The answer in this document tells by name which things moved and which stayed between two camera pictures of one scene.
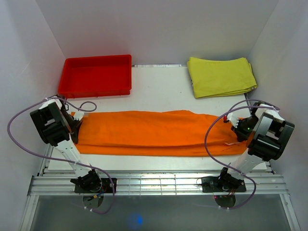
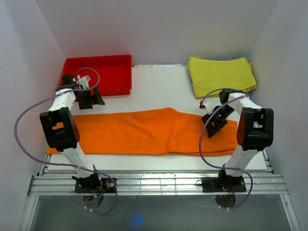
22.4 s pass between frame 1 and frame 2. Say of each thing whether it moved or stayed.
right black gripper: moved
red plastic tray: stayed
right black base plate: stayed
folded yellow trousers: stayed
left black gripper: moved
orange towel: stayed
